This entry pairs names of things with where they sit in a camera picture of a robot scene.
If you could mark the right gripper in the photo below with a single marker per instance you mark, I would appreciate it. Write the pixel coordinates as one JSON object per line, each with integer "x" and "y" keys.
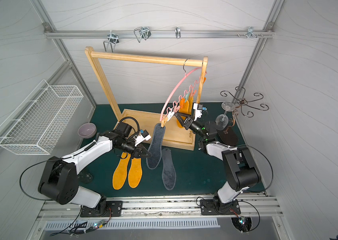
{"x": 186, "y": 121}

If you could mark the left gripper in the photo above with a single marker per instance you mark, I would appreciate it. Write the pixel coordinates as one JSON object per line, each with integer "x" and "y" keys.
{"x": 138, "y": 150}

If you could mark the yellow insole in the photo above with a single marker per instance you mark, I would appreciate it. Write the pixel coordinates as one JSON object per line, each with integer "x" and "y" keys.
{"x": 184, "y": 105}
{"x": 135, "y": 173}
{"x": 190, "y": 105}
{"x": 120, "y": 173}

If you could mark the dark grey insole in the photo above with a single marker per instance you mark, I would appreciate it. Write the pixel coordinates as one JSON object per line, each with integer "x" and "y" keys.
{"x": 169, "y": 173}

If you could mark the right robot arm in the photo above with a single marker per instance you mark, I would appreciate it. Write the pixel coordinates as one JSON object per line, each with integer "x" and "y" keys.
{"x": 241, "y": 171}

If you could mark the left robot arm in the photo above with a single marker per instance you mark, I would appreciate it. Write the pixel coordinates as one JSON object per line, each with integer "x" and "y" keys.
{"x": 60, "y": 177}

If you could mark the white clothes peg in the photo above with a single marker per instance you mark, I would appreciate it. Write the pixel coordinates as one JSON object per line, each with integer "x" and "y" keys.
{"x": 170, "y": 115}

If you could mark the wooden clothes rack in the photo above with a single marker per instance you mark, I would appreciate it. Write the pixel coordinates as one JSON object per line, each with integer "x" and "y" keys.
{"x": 175, "y": 137}

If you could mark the wine glass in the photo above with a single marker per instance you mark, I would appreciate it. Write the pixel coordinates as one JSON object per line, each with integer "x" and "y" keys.
{"x": 222, "y": 120}

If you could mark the metal glass holder stand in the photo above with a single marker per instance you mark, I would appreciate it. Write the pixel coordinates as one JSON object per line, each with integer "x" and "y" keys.
{"x": 242, "y": 107}

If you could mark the purple bowl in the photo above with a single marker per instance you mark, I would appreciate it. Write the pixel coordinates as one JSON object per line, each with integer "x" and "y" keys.
{"x": 87, "y": 130}

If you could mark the clear plastic cup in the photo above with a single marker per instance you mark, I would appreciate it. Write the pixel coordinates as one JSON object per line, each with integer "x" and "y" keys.
{"x": 85, "y": 177}

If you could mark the metal hook clip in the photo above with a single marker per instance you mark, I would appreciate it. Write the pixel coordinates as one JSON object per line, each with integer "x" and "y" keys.
{"x": 250, "y": 34}
{"x": 111, "y": 42}
{"x": 177, "y": 32}
{"x": 142, "y": 33}

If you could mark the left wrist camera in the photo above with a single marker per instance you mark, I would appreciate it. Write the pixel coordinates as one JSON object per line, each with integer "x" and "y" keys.
{"x": 142, "y": 136}

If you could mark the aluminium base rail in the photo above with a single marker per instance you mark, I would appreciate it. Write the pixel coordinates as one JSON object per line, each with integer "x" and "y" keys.
{"x": 183, "y": 206}

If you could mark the white wire basket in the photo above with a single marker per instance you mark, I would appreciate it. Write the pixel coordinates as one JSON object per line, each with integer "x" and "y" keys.
{"x": 36, "y": 125}

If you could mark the aluminium top rail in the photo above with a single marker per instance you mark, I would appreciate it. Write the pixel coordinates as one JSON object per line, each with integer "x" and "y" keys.
{"x": 158, "y": 34}

